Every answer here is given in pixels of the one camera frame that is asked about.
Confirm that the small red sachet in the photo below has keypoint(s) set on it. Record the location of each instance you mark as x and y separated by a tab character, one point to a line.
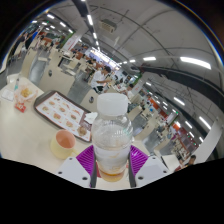
20	107

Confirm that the yellow mug with pink inside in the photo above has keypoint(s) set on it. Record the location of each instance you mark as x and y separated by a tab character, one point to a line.
63	143

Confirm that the ceiling lights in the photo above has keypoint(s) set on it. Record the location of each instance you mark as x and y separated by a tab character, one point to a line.
195	62

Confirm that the ceiling air conditioner unit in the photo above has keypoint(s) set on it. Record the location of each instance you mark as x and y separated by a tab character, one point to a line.
107	25

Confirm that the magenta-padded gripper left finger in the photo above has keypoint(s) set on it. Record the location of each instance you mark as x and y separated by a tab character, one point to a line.
75	170

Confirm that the brown tray with paper liner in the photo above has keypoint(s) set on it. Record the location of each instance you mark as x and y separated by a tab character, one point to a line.
60	111

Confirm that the white paper receipt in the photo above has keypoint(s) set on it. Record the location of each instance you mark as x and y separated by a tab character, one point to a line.
7	95

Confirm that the clear plastic food bag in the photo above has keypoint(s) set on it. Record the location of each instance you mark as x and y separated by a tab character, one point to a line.
26	95

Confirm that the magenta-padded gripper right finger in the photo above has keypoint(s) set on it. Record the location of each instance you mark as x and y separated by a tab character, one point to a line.
150	168

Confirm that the clear plastic drink bottle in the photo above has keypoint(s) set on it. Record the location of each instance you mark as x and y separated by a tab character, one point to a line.
111	140

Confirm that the beige chair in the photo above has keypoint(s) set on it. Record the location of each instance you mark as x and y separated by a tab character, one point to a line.
63	78
88	103

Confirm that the crumpled white napkin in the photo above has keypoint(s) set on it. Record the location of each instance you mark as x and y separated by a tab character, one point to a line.
90	117

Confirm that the beige dining table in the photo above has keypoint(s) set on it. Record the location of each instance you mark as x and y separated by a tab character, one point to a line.
170	162

